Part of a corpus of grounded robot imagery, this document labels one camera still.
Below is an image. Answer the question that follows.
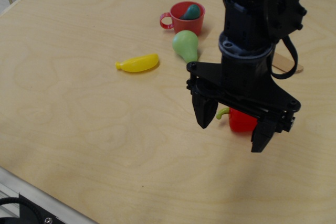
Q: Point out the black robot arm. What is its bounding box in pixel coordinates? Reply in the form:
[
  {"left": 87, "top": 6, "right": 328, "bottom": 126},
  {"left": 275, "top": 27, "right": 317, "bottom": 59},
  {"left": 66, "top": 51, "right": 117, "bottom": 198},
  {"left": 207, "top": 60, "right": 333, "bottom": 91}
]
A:
[{"left": 186, "top": 0, "right": 307, "bottom": 153}]

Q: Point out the black braided cable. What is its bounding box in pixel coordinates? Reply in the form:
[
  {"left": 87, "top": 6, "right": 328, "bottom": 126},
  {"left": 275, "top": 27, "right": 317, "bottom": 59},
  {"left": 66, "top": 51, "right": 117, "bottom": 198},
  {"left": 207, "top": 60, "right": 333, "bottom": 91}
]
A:
[{"left": 0, "top": 197, "right": 35, "bottom": 224}]

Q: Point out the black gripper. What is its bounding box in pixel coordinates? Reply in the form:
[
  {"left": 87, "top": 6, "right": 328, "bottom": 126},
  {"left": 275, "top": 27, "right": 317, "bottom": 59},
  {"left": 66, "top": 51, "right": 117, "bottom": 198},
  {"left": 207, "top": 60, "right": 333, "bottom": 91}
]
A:
[{"left": 187, "top": 52, "right": 301, "bottom": 153}]

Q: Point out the dark green toy cucumber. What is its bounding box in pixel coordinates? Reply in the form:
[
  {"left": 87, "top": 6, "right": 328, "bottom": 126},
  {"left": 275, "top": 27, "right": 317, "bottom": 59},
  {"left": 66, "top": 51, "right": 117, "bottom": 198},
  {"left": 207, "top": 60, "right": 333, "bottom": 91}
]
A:
[{"left": 180, "top": 4, "right": 201, "bottom": 20}]

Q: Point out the aluminium table frame rail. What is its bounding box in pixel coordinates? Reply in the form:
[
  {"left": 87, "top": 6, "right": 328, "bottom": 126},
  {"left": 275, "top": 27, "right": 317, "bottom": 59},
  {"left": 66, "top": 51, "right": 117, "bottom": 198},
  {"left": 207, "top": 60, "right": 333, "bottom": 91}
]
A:
[{"left": 1, "top": 168, "right": 96, "bottom": 224}]

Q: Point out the wooden toy knife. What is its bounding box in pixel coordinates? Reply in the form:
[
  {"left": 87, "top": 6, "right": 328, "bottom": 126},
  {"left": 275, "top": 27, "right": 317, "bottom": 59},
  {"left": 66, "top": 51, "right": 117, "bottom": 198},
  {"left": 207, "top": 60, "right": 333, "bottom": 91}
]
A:
[{"left": 272, "top": 53, "right": 304, "bottom": 73}]

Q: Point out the yellow toy banana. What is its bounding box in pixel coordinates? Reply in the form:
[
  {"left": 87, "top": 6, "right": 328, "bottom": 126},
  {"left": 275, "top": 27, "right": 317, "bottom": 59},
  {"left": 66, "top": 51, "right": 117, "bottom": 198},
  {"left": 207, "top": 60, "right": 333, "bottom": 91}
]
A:
[{"left": 115, "top": 54, "right": 159, "bottom": 73}]

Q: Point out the black corner bracket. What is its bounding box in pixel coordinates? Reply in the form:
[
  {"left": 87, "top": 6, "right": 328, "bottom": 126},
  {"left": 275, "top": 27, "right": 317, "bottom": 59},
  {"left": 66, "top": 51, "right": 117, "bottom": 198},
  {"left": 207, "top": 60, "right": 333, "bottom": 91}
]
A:
[{"left": 19, "top": 195, "right": 64, "bottom": 224}]

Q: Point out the green toy pear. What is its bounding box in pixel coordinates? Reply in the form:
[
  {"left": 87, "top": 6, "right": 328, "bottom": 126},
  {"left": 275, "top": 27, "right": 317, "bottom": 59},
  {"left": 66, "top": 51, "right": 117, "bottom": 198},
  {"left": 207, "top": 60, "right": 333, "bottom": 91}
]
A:
[{"left": 172, "top": 30, "right": 198, "bottom": 63}]

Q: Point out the red plastic cup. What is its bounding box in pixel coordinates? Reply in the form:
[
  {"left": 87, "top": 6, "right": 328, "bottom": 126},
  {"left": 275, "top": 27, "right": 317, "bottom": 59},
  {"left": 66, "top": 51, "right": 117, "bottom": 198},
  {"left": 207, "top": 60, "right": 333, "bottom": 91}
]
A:
[{"left": 160, "top": 1, "right": 205, "bottom": 36}]

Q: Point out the red toy bell pepper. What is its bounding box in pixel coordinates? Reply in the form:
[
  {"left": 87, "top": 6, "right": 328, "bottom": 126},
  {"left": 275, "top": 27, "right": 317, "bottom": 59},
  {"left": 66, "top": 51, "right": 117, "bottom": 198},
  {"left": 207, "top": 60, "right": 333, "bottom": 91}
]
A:
[{"left": 216, "top": 108, "right": 257, "bottom": 132}]

